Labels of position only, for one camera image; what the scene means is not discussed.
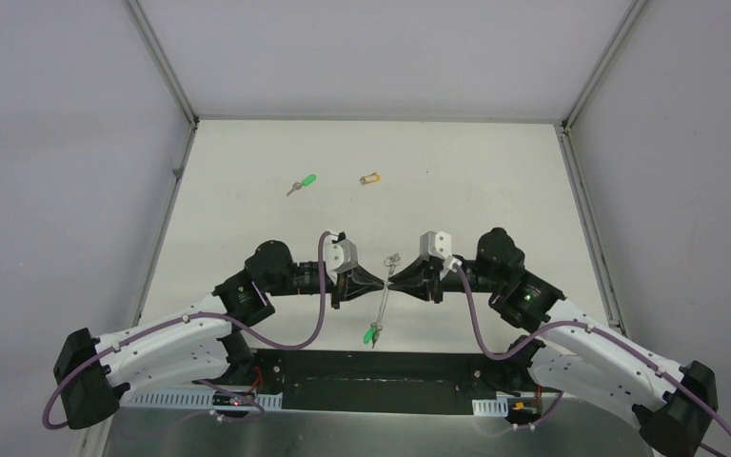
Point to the left aluminium frame post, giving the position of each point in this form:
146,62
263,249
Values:
174,127

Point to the white cable duct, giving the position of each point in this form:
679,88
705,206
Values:
194,399
497,407

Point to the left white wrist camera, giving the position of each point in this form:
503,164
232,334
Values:
340,253

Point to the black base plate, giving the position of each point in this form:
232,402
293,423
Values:
378,382

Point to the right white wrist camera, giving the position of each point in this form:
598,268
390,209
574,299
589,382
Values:
435,244

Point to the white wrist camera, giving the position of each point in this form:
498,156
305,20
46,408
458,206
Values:
340,253
435,244

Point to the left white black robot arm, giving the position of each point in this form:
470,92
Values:
95,375

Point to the left white cable duct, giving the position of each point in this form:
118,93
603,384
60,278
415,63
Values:
194,399

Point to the large wire keyring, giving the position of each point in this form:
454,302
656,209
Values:
391,263

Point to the green tagged loose key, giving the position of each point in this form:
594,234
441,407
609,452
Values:
307,181

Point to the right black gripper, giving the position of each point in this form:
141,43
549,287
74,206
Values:
421,280

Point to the right white cable duct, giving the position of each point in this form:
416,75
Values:
497,407

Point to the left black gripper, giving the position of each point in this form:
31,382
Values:
342,285

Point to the yellow key tag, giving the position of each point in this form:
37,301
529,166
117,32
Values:
371,178

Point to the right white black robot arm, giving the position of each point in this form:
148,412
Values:
671,405

